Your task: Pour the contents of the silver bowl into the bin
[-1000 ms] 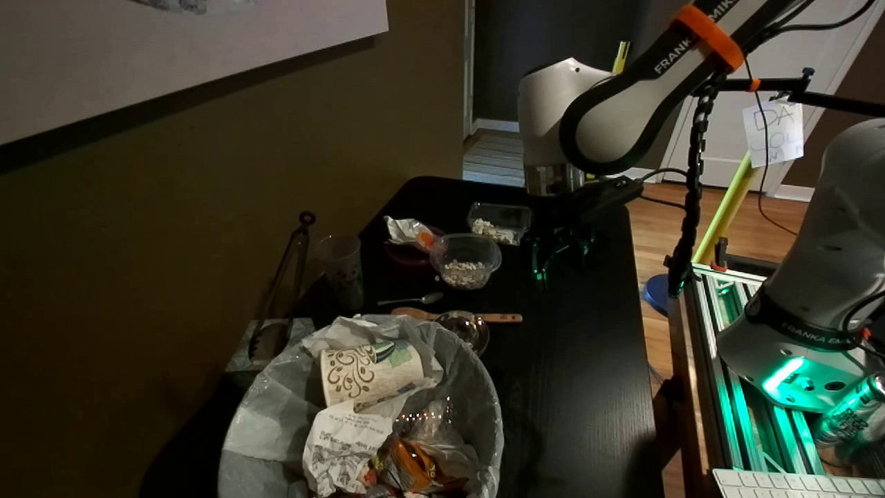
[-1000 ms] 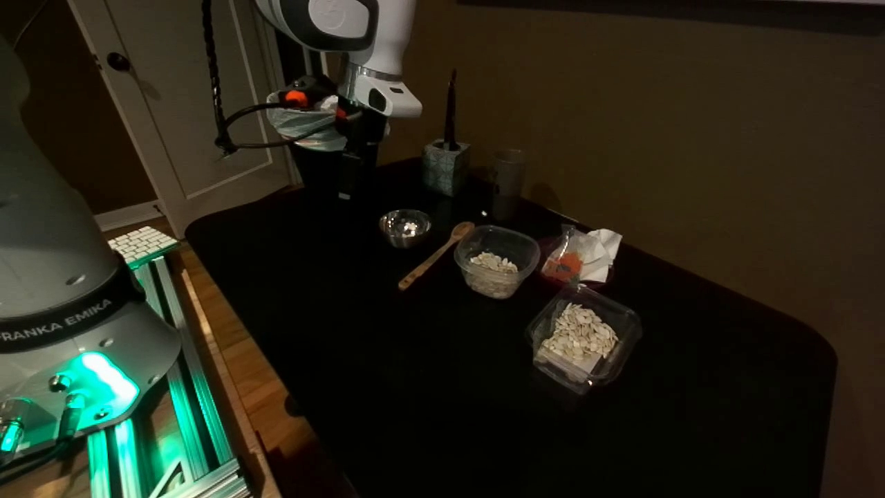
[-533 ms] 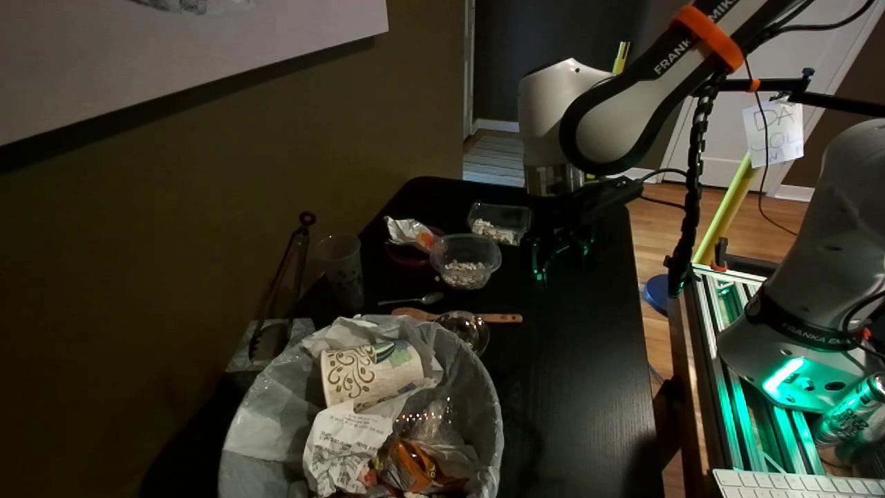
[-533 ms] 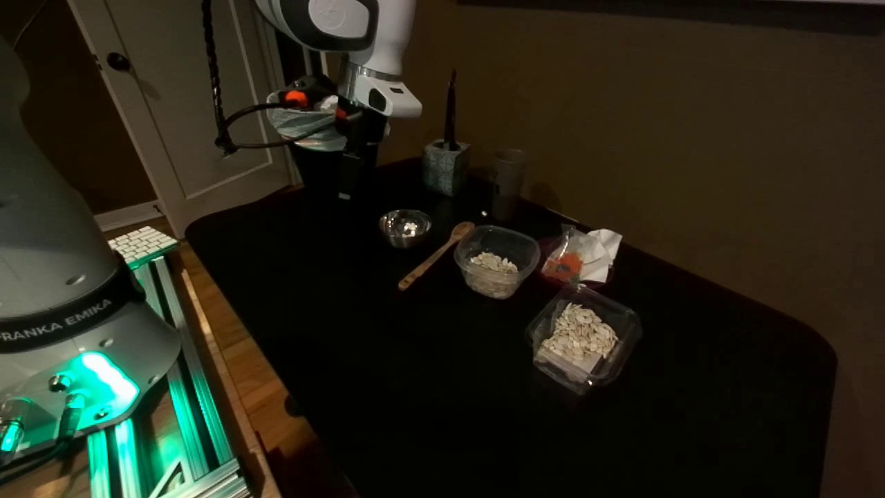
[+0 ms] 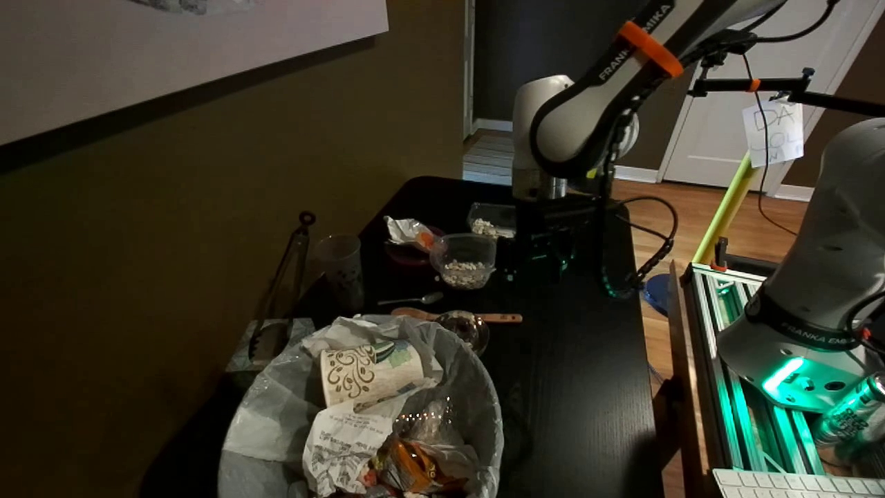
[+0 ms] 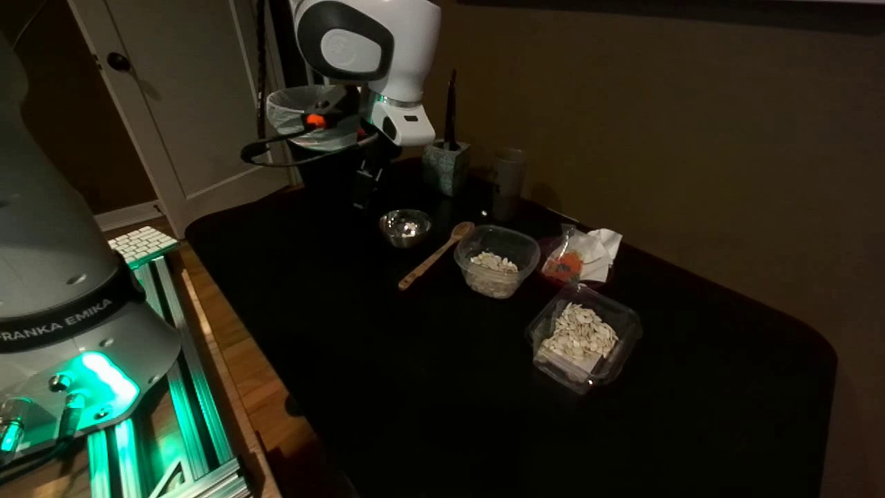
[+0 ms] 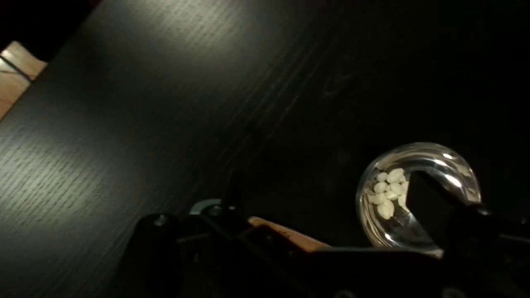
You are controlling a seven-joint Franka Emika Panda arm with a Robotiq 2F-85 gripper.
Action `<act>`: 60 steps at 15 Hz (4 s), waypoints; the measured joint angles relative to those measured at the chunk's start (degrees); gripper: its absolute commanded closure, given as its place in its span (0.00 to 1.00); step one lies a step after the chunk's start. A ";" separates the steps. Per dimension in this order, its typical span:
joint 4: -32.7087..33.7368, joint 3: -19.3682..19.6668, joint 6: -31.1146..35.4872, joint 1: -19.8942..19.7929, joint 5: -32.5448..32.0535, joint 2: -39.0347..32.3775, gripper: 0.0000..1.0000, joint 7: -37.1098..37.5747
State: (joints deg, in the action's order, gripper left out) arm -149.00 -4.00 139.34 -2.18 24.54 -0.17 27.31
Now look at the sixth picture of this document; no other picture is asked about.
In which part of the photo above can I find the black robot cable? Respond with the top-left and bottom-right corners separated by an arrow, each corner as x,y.
242,85 -> 381,172

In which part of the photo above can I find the thin black stick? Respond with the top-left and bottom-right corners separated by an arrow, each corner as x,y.
442,70 -> 463,150

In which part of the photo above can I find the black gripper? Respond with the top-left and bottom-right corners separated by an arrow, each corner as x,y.
349,142 -> 402,207

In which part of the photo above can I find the round clear plastic container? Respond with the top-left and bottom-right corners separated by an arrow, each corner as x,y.
450,222 -> 544,301

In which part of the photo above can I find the white seeds heap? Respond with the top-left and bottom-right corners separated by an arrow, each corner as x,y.
537,301 -> 623,378
468,250 -> 524,283

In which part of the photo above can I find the dark drinking glass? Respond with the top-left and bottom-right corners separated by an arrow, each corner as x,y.
488,147 -> 532,223

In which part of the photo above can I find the white keyboard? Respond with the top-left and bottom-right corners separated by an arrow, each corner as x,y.
106,223 -> 181,266

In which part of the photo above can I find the white panel door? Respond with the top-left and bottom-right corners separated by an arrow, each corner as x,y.
67,0 -> 308,237

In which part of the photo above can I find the wooden spoon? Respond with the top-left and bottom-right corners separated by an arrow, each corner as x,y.
396,219 -> 478,292

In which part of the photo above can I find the black tablecloth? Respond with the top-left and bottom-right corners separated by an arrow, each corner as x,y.
182,156 -> 840,498

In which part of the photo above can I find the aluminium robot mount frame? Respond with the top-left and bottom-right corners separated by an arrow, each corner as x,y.
81,247 -> 255,498

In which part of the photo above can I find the small silver metal bowl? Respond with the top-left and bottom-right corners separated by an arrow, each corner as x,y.
377,205 -> 434,252

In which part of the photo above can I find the rectangular clear plastic container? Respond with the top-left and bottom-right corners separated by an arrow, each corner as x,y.
525,283 -> 645,399

